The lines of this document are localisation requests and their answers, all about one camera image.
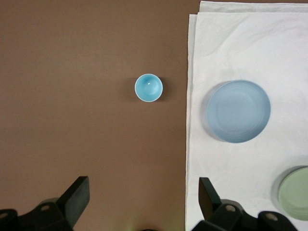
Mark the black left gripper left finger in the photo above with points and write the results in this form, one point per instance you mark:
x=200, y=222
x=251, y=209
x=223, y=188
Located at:
x=72, y=204

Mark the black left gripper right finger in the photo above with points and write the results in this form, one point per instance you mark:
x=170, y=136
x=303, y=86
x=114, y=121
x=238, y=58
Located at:
x=216, y=211

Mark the small blue cup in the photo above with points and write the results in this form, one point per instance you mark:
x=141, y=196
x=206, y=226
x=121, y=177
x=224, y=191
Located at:
x=149, y=87

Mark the pale green plate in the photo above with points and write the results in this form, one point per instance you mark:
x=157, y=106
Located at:
x=294, y=193

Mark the light blue plate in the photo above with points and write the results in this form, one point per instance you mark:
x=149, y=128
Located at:
x=238, y=111

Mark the white cloth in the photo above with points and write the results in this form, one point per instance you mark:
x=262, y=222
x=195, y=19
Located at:
x=243, y=60

